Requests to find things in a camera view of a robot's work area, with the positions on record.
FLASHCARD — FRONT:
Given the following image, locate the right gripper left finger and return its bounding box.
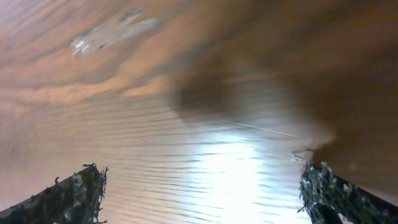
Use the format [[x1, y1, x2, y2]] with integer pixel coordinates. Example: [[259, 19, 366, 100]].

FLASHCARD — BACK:
[[1, 163, 108, 224]]

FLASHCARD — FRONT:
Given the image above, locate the clear tape residue strip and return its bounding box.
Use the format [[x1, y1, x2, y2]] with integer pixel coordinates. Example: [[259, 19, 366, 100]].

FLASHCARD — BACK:
[[70, 7, 159, 57]]

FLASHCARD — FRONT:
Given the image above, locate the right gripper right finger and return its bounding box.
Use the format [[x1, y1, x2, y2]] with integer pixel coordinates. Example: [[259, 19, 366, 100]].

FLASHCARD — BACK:
[[299, 163, 397, 224]]

